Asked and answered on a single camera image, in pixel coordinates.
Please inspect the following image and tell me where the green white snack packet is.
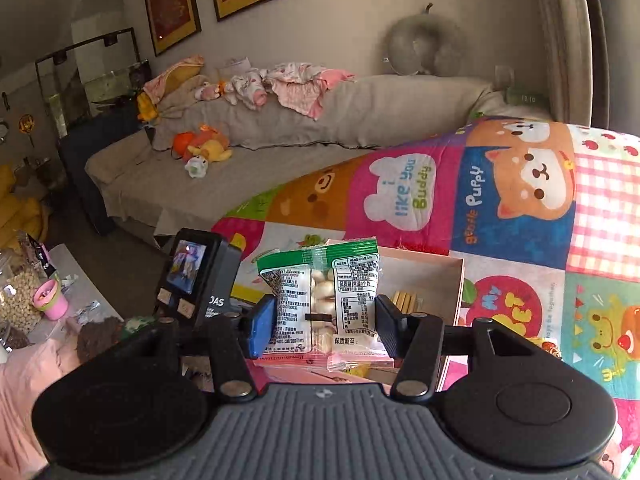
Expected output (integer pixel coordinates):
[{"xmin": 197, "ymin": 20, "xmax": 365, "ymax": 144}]
[{"xmin": 257, "ymin": 238, "xmax": 388, "ymax": 366}]

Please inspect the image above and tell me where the yellow snack stick packet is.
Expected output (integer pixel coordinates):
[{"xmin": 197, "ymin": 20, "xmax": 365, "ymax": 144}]
[{"xmin": 392, "ymin": 290, "xmax": 418, "ymax": 314}]

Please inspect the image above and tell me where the pink cardboard box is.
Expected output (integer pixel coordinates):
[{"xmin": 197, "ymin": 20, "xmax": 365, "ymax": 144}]
[{"xmin": 252, "ymin": 247, "xmax": 464, "ymax": 390}]

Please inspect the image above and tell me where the small white plush toy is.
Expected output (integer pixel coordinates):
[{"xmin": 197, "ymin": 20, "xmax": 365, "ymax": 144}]
[{"xmin": 184, "ymin": 156, "xmax": 209, "ymax": 179}]

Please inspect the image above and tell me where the beige sofa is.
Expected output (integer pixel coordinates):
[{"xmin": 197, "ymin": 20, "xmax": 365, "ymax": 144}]
[{"xmin": 85, "ymin": 75, "xmax": 551, "ymax": 238}]

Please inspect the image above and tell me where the colourful cartoon blanket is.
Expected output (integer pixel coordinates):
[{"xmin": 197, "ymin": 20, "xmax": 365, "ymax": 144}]
[{"xmin": 214, "ymin": 118, "xmax": 639, "ymax": 479}]

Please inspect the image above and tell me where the pink plastic cup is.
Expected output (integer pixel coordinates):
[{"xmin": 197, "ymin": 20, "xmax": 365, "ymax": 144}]
[{"xmin": 32, "ymin": 278, "xmax": 68, "ymax": 321}]

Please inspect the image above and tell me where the orange yellow plush toy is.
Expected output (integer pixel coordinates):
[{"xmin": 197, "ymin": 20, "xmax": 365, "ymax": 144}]
[{"xmin": 171, "ymin": 124, "xmax": 232, "ymax": 162}]

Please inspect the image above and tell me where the clear jar of nuts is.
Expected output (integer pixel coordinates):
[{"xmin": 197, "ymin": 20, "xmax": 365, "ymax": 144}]
[{"xmin": 0, "ymin": 248, "xmax": 42, "ymax": 335}]

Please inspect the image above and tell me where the pink yellow cushion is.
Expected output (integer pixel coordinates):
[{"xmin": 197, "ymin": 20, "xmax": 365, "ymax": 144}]
[{"xmin": 137, "ymin": 55, "xmax": 205, "ymax": 122}]

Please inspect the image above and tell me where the pink baby clothes pile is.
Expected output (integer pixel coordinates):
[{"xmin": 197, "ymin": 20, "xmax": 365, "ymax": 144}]
[{"xmin": 194, "ymin": 62, "xmax": 355, "ymax": 120}]

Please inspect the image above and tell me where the glass fish tank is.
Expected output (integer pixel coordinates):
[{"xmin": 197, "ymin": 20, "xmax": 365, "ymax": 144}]
[{"xmin": 35, "ymin": 27, "xmax": 151, "ymax": 139}]

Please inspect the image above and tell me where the grey neck pillow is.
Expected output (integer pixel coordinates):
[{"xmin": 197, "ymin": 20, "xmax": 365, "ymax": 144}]
[{"xmin": 385, "ymin": 2, "xmax": 466, "ymax": 77}]

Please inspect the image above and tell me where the left framed picture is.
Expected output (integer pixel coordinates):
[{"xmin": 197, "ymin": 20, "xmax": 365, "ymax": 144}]
[{"xmin": 145, "ymin": 0, "xmax": 202, "ymax": 56}]

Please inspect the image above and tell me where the black camera with screen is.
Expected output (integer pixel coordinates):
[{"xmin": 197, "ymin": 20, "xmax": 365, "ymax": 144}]
[{"xmin": 153, "ymin": 228, "xmax": 242, "ymax": 327}]

